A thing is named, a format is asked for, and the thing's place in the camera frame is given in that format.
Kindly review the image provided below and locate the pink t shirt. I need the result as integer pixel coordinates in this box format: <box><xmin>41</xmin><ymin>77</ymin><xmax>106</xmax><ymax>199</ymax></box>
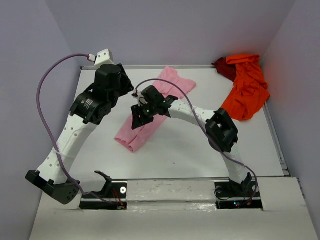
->
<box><xmin>114</xmin><ymin>66</ymin><xmax>197</xmax><ymax>153</ymax></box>

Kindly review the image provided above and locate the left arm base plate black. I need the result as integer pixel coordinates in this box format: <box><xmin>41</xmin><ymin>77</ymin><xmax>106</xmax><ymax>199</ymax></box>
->
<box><xmin>79</xmin><ymin>181</ymin><xmax>128</xmax><ymax>211</ymax></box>

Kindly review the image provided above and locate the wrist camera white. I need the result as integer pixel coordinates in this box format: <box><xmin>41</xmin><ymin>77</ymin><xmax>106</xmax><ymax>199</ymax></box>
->
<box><xmin>132</xmin><ymin>89</ymin><xmax>148</xmax><ymax>106</ymax></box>
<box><xmin>94</xmin><ymin>48</ymin><xmax>114</xmax><ymax>68</ymax></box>

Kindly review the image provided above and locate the metal rail table back edge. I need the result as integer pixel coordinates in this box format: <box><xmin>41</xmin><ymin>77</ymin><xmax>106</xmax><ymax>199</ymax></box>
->
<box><xmin>80</xmin><ymin>64</ymin><xmax>215</xmax><ymax>70</ymax></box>

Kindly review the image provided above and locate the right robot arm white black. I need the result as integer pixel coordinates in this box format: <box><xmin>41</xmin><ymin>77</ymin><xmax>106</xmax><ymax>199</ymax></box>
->
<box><xmin>131</xmin><ymin>85</ymin><xmax>252</xmax><ymax>196</ymax></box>

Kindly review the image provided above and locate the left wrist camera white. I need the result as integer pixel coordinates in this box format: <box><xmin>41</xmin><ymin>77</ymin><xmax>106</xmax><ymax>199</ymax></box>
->
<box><xmin>94</xmin><ymin>48</ymin><xmax>114</xmax><ymax>68</ymax></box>

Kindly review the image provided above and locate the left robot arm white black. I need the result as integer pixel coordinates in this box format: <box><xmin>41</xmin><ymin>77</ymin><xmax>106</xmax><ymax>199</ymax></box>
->
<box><xmin>25</xmin><ymin>64</ymin><xmax>134</xmax><ymax>205</ymax></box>

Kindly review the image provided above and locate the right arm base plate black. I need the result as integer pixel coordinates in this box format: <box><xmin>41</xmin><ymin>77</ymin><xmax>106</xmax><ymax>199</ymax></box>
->
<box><xmin>214</xmin><ymin>181</ymin><xmax>263</xmax><ymax>210</ymax></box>

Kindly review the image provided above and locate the orange t shirt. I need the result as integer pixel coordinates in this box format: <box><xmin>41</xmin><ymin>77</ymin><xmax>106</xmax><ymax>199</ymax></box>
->
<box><xmin>221</xmin><ymin>54</ymin><xmax>270</xmax><ymax>121</ymax></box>

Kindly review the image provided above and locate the dark red t shirt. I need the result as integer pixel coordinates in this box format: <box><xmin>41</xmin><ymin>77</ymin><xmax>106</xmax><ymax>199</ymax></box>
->
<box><xmin>212</xmin><ymin>57</ymin><xmax>237</xmax><ymax>82</ymax></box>

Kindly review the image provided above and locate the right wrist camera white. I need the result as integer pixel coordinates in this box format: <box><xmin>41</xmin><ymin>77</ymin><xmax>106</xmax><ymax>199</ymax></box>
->
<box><xmin>132</xmin><ymin>89</ymin><xmax>148</xmax><ymax>106</ymax></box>

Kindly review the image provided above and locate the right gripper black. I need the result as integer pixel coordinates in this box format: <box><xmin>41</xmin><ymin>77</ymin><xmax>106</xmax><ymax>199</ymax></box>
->
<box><xmin>132</xmin><ymin>101</ymin><xmax>159</xmax><ymax>129</ymax></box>

